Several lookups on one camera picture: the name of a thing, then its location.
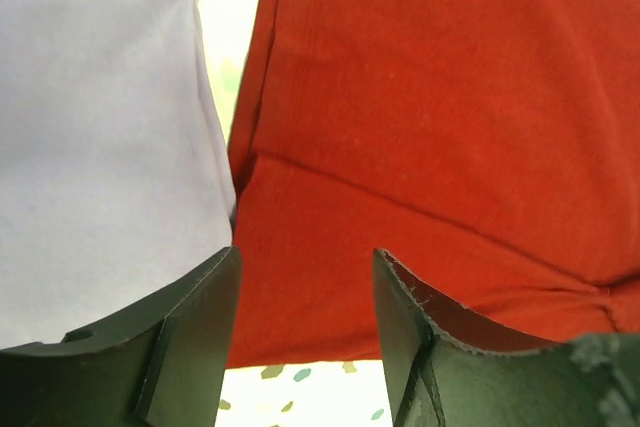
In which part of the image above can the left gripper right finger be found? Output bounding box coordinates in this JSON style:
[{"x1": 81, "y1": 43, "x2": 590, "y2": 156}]
[{"x1": 372, "y1": 249, "x2": 639, "y2": 427}]

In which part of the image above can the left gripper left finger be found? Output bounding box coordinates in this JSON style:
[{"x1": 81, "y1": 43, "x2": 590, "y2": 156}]
[{"x1": 1, "y1": 247, "x2": 242, "y2": 427}]

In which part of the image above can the red t shirt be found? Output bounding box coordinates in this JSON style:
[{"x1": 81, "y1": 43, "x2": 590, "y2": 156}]
[{"x1": 229, "y1": 0, "x2": 639, "y2": 368}]

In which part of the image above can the folded lavender t shirt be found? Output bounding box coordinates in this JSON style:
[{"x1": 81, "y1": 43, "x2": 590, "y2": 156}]
[{"x1": 1, "y1": 0, "x2": 235, "y2": 348}]

